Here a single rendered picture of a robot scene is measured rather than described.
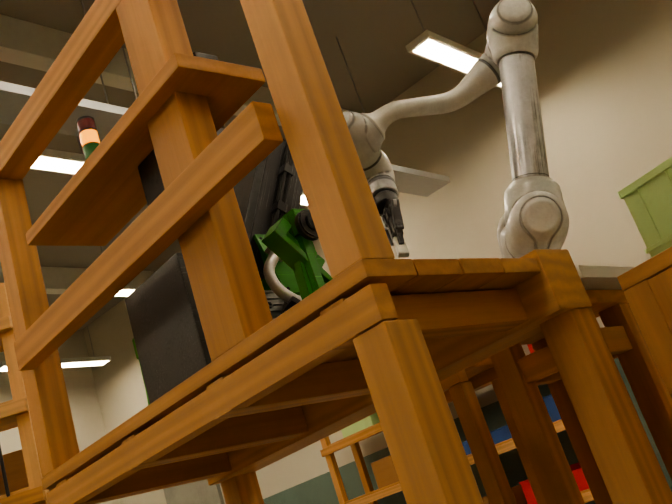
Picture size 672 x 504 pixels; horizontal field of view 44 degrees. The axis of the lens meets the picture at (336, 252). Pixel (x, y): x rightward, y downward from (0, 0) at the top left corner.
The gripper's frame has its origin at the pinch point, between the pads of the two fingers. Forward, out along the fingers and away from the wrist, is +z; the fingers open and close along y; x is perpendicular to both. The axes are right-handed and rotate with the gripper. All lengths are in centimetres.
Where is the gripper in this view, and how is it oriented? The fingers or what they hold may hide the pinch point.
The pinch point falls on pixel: (400, 246)
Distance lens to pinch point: 233.0
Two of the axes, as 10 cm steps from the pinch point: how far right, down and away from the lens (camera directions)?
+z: 1.8, 6.9, -7.0
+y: -1.5, 7.2, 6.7
